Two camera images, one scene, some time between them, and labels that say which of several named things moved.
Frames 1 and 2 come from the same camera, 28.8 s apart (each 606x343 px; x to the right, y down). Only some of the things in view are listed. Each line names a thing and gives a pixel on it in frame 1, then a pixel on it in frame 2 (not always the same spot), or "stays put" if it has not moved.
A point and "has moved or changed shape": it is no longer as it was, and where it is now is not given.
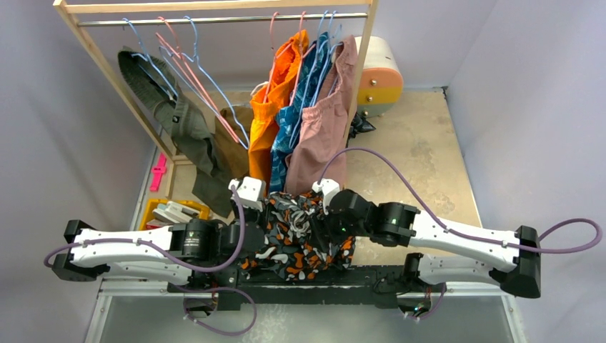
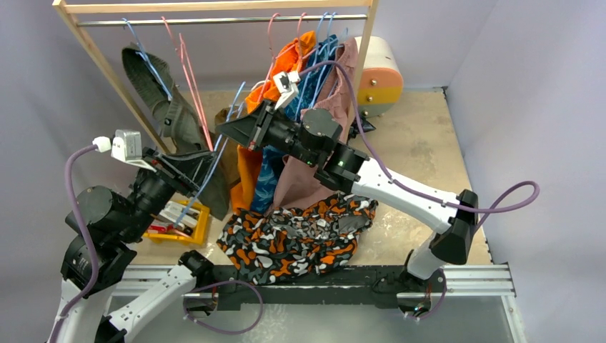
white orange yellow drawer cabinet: (382, 83) stays put
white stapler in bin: (175, 212) stays put
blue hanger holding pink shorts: (329, 48) stays put
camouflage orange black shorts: (289, 250) has moved or changed shape
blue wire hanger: (165, 51) to (224, 133)
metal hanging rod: (219, 19) stays put
